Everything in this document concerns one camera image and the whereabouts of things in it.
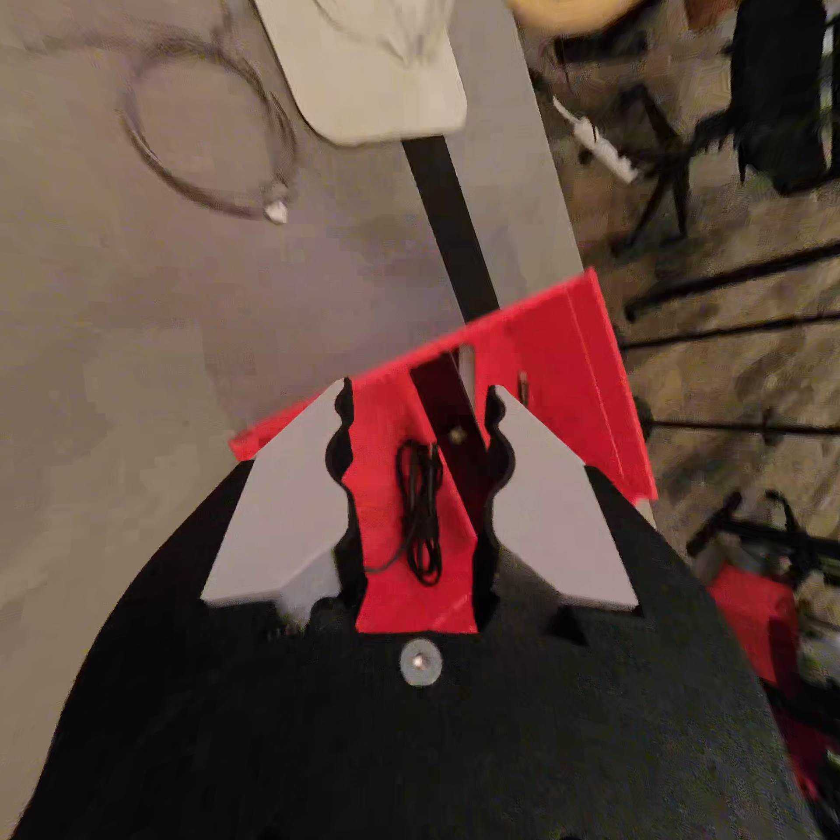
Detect black tripod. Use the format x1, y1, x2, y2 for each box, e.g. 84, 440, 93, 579
610, 82, 697, 258

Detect black cable orange plugs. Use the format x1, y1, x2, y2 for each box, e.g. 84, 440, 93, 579
364, 438, 446, 587

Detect white power strip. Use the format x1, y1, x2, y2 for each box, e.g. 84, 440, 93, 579
553, 97, 641, 185

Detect white stand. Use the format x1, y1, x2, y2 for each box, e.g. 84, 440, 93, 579
252, 0, 468, 147

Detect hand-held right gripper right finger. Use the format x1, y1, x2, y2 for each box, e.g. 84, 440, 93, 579
471, 384, 640, 633

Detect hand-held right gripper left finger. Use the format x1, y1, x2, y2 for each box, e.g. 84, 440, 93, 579
200, 377, 368, 630

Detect black stand pole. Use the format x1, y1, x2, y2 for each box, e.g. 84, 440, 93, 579
620, 241, 840, 322
640, 400, 840, 448

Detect black office chair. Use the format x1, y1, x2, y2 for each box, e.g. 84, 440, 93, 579
694, 0, 840, 196

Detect red plastic bin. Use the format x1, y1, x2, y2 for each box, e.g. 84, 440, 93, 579
228, 266, 659, 636
707, 563, 828, 805

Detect thin grey cable silver plug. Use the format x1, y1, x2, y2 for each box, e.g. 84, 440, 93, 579
118, 26, 298, 227

